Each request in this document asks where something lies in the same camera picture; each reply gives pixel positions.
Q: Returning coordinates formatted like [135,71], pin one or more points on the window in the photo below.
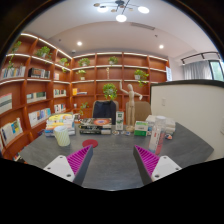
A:
[217,70]

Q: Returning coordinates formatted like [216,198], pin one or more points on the stack of colourful books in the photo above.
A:
[60,123]

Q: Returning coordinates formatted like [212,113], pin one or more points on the orange wooden shelf unit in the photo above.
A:
[40,86]

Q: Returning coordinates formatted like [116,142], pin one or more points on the stack of dark books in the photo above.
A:
[95,126]

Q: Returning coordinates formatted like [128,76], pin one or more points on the branched ceiling lamp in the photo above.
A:
[121,13]

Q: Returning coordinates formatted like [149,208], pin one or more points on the ceiling air vent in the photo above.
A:
[142,26]

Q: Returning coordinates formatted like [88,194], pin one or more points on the round blue sticker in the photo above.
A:
[127,133]

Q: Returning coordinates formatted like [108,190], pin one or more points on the recessed ceiling spotlight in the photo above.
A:
[161,46]
[79,43]

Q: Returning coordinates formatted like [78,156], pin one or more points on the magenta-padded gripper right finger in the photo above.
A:
[165,166]

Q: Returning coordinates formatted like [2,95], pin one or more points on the yellow striped white mug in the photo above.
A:
[62,136]

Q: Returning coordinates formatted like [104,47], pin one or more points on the clear plastic soda water bottle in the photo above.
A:
[156,133]

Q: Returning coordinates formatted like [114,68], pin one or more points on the white wall switch plate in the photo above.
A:
[163,101]

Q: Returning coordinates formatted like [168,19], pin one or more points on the dark office chair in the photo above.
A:
[104,110]

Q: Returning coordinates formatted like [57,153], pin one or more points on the wooden artist mannequin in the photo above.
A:
[130,103]

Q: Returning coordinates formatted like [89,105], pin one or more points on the flat round red coaster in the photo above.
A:
[90,143]

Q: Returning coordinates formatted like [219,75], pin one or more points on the white curtain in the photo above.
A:
[197,70]

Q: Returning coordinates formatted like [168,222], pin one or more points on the blue orange oval sticker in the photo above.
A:
[169,136]

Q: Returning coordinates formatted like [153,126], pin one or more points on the tan chair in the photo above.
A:
[144,111]

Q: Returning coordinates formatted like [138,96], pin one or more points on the small green white box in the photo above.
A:
[141,128]

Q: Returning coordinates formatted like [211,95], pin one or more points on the black curtain rail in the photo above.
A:
[200,55]

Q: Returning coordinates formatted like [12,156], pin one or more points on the round white sticker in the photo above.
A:
[115,132]

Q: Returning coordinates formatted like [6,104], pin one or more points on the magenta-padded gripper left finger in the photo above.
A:
[61,166]

